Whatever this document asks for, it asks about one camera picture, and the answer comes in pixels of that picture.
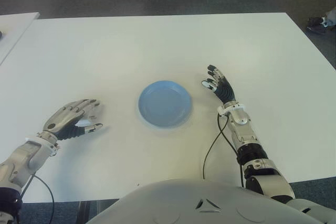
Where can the black sneaker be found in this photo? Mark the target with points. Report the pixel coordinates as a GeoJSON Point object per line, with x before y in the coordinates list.
{"type": "Point", "coordinates": [316, 24]}

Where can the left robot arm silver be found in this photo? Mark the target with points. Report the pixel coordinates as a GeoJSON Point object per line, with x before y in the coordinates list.
{"type": "Point", "coordinates": [23, 155]}

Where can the metal table leg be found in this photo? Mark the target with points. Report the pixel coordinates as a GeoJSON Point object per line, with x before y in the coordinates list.
{"type": "Point", "coordinates": [85, 211]}

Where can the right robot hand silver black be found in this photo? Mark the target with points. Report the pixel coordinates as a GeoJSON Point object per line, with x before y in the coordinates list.
{"type": "Point", "coordinates": [225, 91]}

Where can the blue round plate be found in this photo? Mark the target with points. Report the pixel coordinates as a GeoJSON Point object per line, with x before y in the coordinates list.
{"type": "Point", "coordinates": [165, 104]}

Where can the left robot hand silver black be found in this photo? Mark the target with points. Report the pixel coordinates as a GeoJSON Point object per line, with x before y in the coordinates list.
{"type": "Point", "coordinates": [65, 116]}

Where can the white charger block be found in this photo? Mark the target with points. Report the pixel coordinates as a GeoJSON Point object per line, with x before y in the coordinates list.
{"type": "Point", "coordinates": [83, 123]}

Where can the right robot arm silver black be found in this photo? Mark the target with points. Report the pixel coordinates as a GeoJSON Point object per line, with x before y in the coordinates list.
{"type": "Point", "coordinates": [245, 140]}

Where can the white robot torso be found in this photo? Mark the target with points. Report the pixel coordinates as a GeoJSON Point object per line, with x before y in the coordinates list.
{"type": "Point", "coordinates": [170, 203]}

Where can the white side table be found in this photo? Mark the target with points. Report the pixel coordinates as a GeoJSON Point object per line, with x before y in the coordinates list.
{"type": "Point", "coordinates": [13, 30]}

